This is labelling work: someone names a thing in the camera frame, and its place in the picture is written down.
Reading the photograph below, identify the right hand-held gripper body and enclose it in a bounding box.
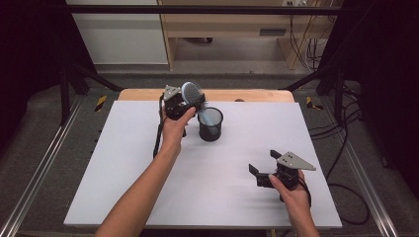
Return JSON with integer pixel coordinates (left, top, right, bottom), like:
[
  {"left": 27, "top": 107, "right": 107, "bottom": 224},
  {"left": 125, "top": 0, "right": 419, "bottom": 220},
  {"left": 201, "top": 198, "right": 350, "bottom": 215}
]
[{"left": 274, "top": 150, "right": 317, "bottom": 192}]

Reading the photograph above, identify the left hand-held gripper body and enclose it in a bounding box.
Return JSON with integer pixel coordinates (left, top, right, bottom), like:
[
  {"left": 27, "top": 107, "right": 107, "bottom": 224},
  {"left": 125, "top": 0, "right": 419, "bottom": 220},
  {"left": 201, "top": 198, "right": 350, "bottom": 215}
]
[{"left": 162, "top": 84, "right": 190, "bottom": 121}]

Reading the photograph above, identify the light blue hairbrush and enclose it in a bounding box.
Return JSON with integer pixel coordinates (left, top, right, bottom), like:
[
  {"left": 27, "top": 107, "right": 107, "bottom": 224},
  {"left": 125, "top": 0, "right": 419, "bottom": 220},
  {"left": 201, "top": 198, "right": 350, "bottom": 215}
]
[{"left": 180, "top": 81, "right": 219, "bottom": 135}]

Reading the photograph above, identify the black mesh pen cup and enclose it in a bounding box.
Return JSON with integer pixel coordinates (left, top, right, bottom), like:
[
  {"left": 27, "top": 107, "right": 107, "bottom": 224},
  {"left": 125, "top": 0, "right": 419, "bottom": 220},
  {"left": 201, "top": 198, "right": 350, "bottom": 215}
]
[{"left": 197, "top": 107, "right": 224, "bottom": 143}]

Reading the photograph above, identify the person's left hand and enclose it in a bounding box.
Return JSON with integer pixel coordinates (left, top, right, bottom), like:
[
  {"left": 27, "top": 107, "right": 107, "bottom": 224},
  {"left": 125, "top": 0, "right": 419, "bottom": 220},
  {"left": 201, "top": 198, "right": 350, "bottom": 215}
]
[{"left": 160, "top": 106, "right": 198, "bottom": 156}]

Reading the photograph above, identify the person's right hand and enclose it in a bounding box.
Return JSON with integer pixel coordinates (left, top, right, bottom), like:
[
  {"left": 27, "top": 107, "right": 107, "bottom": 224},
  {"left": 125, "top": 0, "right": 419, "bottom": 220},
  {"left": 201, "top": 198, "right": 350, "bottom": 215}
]
[{"left": 268, "top": 171, "right": 312, "bottom": 214}]

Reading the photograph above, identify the white table mat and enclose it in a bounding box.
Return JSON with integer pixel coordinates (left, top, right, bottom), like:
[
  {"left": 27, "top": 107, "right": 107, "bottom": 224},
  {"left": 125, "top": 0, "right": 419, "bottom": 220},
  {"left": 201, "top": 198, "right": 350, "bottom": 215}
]
[{"left": 63, "top": 100, "right": 343, "bottom": 230}]

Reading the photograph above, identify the yellow black floor tape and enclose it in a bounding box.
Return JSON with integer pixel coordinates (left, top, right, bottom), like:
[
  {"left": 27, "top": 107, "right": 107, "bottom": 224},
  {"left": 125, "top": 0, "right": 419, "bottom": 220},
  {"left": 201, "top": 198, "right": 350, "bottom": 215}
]
[
  {"left": 305, "top": 96, "right": 324, "bottom": 111},
  {"left": 94, "top": 95, "right": 109, "bottom": 113}
]

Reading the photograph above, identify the black metal stand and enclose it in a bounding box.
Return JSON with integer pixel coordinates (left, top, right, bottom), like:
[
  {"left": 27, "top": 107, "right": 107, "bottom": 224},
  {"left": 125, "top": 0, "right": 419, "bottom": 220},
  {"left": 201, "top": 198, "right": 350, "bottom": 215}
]
[
  {"left": 279, "top": 60, "right": 348, "bottom": 123},
  {"left": 58, "top": 60, "right": 125, "bottom": 126}
]

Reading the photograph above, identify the light wooden office desk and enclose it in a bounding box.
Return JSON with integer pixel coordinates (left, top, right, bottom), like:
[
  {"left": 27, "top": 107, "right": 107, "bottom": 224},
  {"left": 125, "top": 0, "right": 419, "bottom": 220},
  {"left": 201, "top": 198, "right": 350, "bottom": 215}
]
[{"left": 157, "top": 0, "right": 330, "bottom": 71}]

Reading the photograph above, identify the black curtain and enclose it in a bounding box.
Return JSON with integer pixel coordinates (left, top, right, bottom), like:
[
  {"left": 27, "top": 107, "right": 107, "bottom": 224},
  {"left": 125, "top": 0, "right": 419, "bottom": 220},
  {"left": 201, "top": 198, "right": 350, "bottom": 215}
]
[
  {"left": 0, "top": 0, "right": 97, "bottom": 152},
  {"left": 317, "top": 0, "right": 419, "bottom": 186}
]

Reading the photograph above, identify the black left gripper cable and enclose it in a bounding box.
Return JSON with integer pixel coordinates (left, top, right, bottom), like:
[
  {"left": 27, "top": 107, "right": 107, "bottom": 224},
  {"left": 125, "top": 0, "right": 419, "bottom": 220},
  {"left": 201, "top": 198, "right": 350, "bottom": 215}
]
[{"left": 152, "top": 93, "right": 166, "bottom": 160}]

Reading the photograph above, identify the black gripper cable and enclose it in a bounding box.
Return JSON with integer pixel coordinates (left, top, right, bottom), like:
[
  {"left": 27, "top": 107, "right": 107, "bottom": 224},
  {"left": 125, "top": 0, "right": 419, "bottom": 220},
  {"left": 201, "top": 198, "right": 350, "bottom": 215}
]
[
  {"left": 297, "top": 176, "right": 313, "bottom": 209},
  {"left": 152, "top": 93, "right": 166, "bottom": 160}
]

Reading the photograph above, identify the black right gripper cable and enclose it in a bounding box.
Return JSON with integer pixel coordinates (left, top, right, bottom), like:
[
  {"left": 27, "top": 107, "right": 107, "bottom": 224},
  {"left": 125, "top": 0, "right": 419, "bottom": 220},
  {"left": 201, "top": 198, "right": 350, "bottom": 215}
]
[{"left": 297, "top": 176, "right": 313, "bottom": 209}]

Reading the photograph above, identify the black floor cable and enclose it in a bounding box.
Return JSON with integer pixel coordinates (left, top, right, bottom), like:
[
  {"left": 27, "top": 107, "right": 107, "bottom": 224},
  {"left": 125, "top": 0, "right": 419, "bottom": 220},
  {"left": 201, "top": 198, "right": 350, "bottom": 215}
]
[{"left": 308, "top": 82, "right": 371, "bottom": 227}]

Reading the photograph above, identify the aluminium floor rail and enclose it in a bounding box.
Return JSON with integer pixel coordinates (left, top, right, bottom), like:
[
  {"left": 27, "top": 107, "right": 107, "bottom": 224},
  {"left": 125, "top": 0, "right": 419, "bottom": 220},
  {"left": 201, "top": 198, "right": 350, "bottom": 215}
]
[
  {"left": 0, "top": 97, "right": 84, "bottom": 237},
  {"left": 340, "top": 137, "right": 400, "bottom": 237}
]

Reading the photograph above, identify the black horizontal frame bar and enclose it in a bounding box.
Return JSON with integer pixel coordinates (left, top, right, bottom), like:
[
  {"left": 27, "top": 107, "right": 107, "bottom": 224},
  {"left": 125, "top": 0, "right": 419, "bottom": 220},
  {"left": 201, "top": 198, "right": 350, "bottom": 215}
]
[{"left": 65, "top": 4, "right": 345, "bottom": 16}]

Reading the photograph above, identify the bundle of desk cables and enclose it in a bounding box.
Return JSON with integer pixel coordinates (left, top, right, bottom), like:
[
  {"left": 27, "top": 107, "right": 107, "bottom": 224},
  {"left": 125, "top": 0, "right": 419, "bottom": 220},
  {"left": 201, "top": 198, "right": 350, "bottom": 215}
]
[{"left": 289, "top": 14, "right": 328, "bottom": 73}]

